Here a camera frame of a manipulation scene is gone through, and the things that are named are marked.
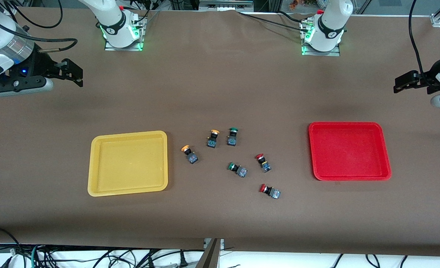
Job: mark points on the aluminium profile rail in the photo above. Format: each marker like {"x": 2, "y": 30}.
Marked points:
{"x": 225, "y": 4}

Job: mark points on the dark table support beam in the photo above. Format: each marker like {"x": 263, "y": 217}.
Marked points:
{"x": 209, "y": 257}

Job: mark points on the yellow push button switch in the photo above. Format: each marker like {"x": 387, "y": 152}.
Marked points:
{"x": 192, "y": 157}
{"x": 211, "y": 142}

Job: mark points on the brown table cover mat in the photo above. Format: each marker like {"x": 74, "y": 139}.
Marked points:
{"x": 220, "y": 85}

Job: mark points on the black power plug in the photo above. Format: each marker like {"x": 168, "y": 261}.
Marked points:
{"x": 183, "y": 260}

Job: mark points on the red plastic tray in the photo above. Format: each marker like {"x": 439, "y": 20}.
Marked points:
{"x": 348, "y": 152}

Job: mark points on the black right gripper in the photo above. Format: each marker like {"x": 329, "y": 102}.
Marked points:
{"x": 41, "y": 65}

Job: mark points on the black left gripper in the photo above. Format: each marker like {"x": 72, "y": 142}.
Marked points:
{"x": 429, "y": 78}

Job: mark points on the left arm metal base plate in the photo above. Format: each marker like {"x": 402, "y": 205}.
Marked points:
{"x": 335, "y": 54}

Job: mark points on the yellow plastic tray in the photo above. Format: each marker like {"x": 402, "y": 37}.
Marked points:
{"x": 104, "y": 178}

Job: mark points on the red push button switch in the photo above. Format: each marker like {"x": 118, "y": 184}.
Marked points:
{"x": 265, "y": 166}
{"x": 275, "y": 193}

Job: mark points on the green push button switch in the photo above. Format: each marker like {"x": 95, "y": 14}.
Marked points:
{"x": 231, "y": 140}
{"x": 241, "y": 171}

